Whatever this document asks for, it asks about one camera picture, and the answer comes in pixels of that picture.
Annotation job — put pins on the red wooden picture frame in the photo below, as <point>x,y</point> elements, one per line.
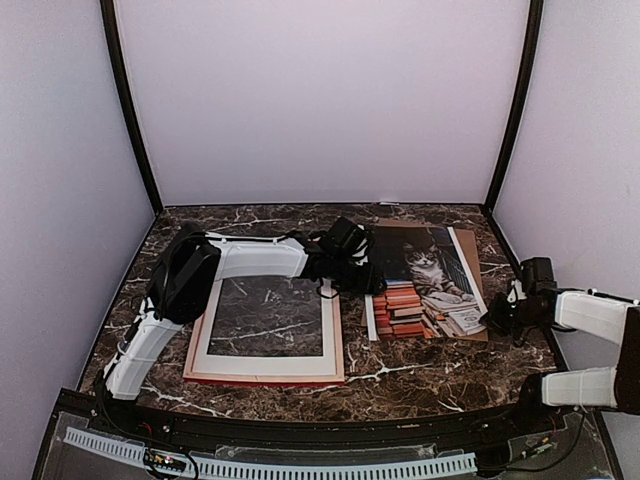
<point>340,345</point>

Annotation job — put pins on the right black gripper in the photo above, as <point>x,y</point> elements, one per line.
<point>493,318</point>

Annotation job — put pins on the clear acrylic sheet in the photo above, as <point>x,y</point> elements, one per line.
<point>267,316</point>

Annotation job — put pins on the white photo mat board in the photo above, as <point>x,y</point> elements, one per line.
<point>265,365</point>

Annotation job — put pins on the black front rail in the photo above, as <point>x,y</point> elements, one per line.
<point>484,429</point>

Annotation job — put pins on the white slotted cable duct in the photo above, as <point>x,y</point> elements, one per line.
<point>177,465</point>

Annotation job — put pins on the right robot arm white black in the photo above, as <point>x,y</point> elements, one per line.
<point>607,323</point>

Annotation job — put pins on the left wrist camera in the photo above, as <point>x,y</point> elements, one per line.
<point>346,240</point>

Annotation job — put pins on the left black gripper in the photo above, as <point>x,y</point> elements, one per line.
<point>369,285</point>

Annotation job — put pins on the right black corner post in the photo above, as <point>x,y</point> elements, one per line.
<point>523,78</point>

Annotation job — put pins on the left black corner post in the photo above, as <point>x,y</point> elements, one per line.
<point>128,109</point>

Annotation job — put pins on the cat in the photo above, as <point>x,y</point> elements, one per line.
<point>425,280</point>

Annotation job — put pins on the black corner post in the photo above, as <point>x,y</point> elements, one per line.
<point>128,109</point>
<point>523,78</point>

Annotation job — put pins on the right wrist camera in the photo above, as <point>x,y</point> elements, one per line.
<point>536,277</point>

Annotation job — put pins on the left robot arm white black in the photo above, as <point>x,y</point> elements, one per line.
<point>185,272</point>

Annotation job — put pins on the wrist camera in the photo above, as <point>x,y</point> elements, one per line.
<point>536,277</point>
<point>346,240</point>

